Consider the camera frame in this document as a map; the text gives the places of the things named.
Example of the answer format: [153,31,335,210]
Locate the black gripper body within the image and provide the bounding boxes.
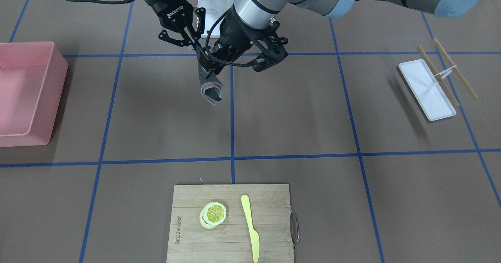
[214,6,274,66]
[144,0,194,28]

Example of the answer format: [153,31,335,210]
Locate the dark grey cloth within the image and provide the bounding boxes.
[198,67,224,106]

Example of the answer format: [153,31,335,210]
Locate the pink plastic bin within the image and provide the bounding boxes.
[0,41,68,148]

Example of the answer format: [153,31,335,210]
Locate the white rectangular tray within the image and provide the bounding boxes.
[398,59,456,121]

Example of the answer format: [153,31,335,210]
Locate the lemon slice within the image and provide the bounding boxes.
[199,201,227,229]

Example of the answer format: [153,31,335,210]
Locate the bamboo cutting board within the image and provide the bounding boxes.
[166,184,295,263]

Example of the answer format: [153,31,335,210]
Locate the wooden chopstick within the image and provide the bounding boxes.
[432,37,478,100]
[416,45,460,107]

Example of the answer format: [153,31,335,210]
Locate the white plastic clip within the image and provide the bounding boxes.
[435,65,457,80]

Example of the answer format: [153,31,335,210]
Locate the yellow plastic knife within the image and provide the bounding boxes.
[240,194,261,263]

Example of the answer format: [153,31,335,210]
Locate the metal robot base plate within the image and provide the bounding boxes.
[196,0,239,38]

